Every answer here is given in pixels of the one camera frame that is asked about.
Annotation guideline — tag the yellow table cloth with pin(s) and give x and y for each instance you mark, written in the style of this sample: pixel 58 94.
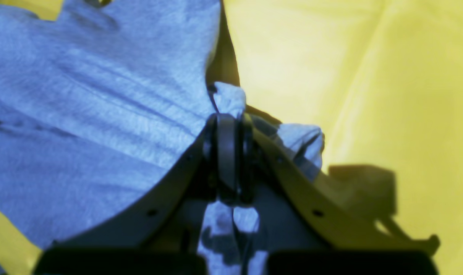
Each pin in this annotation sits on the yellow table cloth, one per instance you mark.
pixel 371 91

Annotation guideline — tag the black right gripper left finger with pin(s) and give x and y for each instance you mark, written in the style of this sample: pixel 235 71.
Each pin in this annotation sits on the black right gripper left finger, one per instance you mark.
pixel 159 234

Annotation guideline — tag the grey t-shirt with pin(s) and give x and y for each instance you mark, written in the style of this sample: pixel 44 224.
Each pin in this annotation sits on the grey t-shirt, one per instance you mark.
pixel 95 108

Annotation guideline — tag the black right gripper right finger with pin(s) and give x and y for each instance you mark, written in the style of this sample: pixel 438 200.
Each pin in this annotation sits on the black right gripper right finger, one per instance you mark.
pixel 307 233

